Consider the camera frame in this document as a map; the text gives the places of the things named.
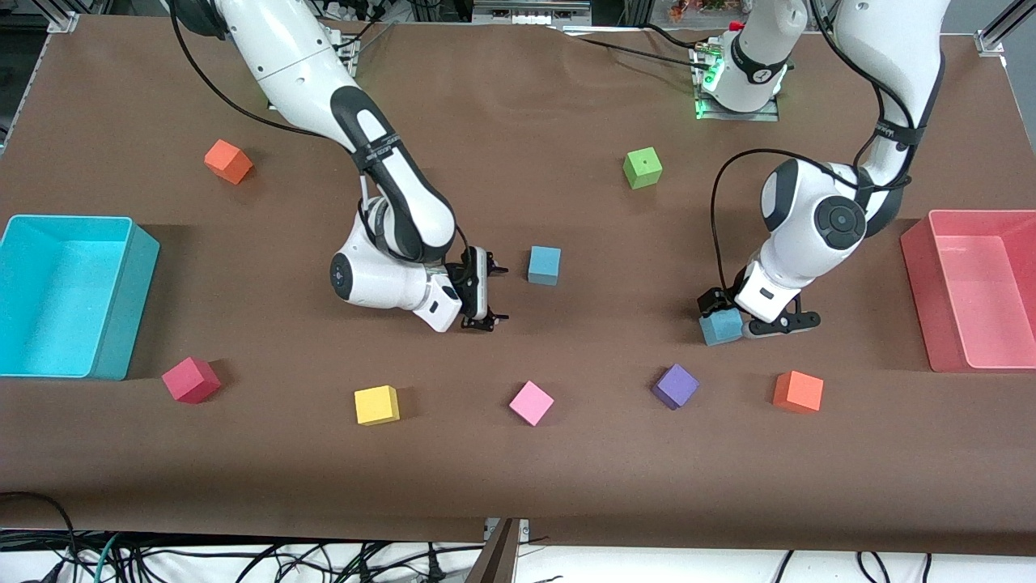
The light blue foam cube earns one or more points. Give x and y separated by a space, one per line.
544 263
720 330

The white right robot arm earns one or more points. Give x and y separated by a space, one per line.
291 65

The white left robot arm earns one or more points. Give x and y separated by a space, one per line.
882 48

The orange foam cube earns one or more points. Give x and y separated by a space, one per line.
228 162
798 391

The purple foam cube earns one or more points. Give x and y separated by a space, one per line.
675 385

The pink foam cube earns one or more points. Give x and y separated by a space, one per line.
531 402

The yellow foam cube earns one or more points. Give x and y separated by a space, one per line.
376 405

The brown table cover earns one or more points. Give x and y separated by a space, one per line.
518 453

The green foam cube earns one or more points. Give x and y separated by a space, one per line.
643 168

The pink plastic bin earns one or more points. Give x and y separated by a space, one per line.
979 300

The dark metal strut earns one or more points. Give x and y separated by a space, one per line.
495 559

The red foam cube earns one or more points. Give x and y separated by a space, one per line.
190 379

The grey power strip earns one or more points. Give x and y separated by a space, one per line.
526 12

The orange background objects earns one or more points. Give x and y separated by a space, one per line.
696 10

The cyan plastic bin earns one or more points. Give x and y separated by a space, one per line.
57 308

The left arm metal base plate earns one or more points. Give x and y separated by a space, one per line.
765 116

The silver metal bracket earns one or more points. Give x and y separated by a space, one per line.
522 528

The aluminium frame corner profile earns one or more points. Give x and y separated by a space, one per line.
63 23
991 40

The aluminium side rail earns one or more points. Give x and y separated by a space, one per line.
24 89

